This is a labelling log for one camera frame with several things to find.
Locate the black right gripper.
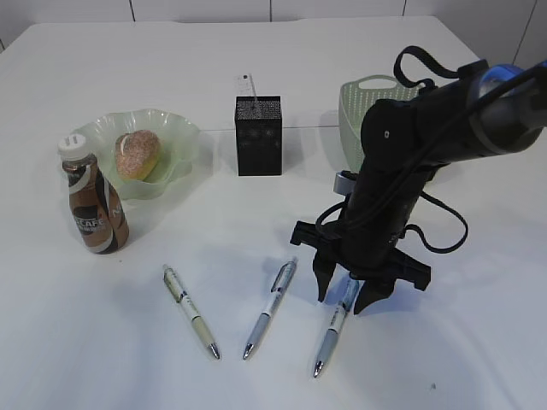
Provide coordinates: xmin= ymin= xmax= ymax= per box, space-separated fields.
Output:
xmin=291 ymin=164 xmax=430 ymax=315

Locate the light blue pen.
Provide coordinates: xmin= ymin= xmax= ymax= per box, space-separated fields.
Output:
xmin=312 ymin=278 xmax=360 ymax=378

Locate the clear plastic ruler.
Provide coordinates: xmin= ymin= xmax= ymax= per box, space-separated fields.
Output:
xmin=234 ymin=73 xmax=257 ymax=101

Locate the bread roll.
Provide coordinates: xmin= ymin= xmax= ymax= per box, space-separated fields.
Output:
xmin=115 ymin=130 xmax=162 ymax=180

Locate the Nescafe coffee bottle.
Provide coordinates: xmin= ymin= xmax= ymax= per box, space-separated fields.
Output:
xmin=58 ymin=134 xmax=129 ymax=255

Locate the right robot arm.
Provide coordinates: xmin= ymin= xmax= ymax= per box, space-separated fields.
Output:
xmin=291 ymin=61 xmax=546 ymax=312

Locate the grey blue pen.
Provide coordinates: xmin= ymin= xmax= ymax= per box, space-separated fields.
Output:
xmin=242 ymin=257 xmax=297 ymax=360

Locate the beige pen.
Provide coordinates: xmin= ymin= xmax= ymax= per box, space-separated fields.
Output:
xmin=162 ymin=265 xmax=221 ymax=360

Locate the green plastic basket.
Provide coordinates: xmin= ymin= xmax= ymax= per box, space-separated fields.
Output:
xmin=338 ymin=74 xmax=422 ymax=173

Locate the black pen holder box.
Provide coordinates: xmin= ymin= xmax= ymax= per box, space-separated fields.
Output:
xmin=234 ymin=96 xmax=283 ymax=176

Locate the green glass wavy plate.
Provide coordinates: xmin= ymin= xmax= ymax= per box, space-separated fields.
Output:
xmin=74 ymin=108 xmax=200 ymax=200

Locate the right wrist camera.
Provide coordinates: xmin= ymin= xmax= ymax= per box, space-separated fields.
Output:
xmin=333 ymin=170 xmax=358 ymax=196

